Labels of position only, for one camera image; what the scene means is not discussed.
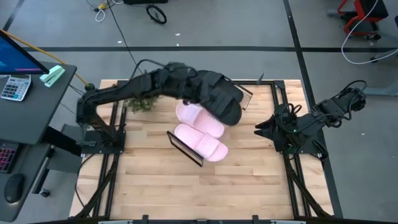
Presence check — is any black computer mouse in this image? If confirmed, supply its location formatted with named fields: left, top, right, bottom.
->
left=3, top=173, right=25, bottom=205

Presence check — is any black floor cable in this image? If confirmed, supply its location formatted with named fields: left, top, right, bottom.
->
left=106, top=0, right=147, bottom=75

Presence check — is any pink slide sandal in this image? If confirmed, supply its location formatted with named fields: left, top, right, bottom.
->
left=175, top=101, right=225, bottom=139
left=174, top=123, right=229, bottom=162

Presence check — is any potted green plant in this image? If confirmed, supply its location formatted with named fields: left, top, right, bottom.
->
left=124, top=96, right=159, bottom=114

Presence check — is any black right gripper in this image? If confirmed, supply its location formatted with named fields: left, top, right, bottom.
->
left=254, top=104, right=304, bottom=150

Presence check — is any black office desk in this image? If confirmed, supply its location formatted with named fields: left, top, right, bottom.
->
left=0, top=61, right=82, bottom=223

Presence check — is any black computer monitor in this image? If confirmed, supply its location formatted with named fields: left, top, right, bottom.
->
left=0, top=29, right=50, bottom=76

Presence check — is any yellow pole with black end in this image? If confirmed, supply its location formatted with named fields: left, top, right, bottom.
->
left=0, top=29, right=96, bottom=93

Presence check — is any backlit black keyboard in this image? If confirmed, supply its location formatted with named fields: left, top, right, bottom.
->
left=0, top=141, right=22, bottom=174

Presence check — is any white cord with yellow plug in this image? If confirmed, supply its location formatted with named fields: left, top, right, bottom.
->
left=93, top=0, right=108, bottom=23

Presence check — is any white floor cable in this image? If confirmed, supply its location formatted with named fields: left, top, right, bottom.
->
left=340, top=0, right=398, bottom=65

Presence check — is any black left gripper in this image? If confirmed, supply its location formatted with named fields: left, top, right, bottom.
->
left=161, top=61, right=200, bottom=105

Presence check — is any white desk calculator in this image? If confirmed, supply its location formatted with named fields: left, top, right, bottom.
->
left=0, top=74, right=32, bottom=102

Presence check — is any wooden shelf with black frame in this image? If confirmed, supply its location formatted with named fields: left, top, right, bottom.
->
left=166, top=77, right=254, bottom=167

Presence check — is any red and black cart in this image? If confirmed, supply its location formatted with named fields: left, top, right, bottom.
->
left=337, top=0, right=389, bottom=40

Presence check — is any black cable coil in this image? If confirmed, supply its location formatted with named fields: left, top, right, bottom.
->
left=146, top=4, right=168, bottom=26

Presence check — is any mint green stapler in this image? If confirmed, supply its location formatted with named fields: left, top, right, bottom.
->
left=39, top=65, right=66, bottom=88

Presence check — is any grey stand foot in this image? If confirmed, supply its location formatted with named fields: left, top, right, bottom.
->
left=363, top=86, right=398, bottom=97

